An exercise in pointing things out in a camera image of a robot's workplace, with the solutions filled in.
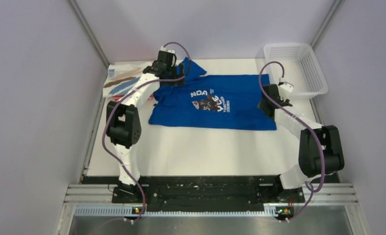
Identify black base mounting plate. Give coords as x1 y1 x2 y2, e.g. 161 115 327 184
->
82 174 341 214

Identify white slotted cable duct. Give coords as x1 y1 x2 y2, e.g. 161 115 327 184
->
74 205 278 217

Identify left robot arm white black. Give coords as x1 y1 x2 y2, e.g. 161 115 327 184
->
103 48 185 203

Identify white plastic basket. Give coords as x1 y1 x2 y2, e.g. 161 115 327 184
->
264 43 329 99

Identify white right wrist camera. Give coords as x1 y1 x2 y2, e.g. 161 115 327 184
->
278 78 294 101

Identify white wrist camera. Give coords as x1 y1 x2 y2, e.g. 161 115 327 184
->
160 47 176 54
278 78 294 101

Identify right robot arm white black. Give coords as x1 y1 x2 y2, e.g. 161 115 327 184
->
258 83 344 202

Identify blue t shirt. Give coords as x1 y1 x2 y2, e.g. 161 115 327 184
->
148 58 277 131

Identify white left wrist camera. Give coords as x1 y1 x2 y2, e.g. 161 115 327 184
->
160 47 176 54

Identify white striped folded t shirt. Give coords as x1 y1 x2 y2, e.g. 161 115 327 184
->
102 62 152 98

